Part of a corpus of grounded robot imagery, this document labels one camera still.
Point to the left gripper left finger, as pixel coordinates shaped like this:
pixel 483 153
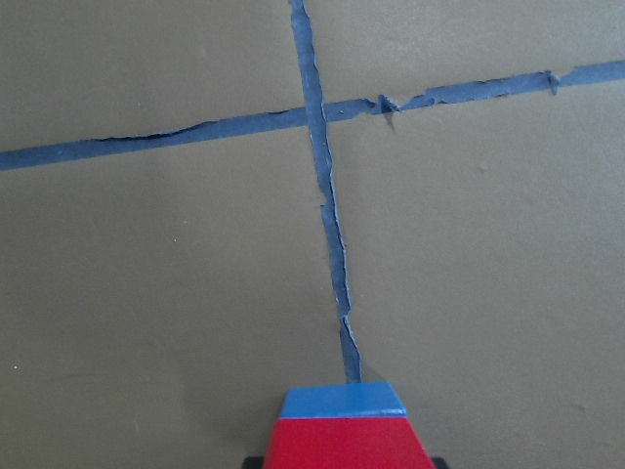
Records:
pixel 253 462

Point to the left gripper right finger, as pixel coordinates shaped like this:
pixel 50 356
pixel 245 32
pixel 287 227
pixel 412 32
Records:
pixel 438 462

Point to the red wooden cube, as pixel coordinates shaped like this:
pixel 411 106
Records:
pixel 341 443

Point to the blue wooden cube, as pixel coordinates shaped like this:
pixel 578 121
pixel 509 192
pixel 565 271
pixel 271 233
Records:
pixel 367 399

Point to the blue tape line crosswise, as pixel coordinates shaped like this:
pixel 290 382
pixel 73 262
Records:
pixel 478 90

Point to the blue tape line lengthwise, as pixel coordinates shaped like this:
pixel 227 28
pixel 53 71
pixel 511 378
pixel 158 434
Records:
pixel 302 28

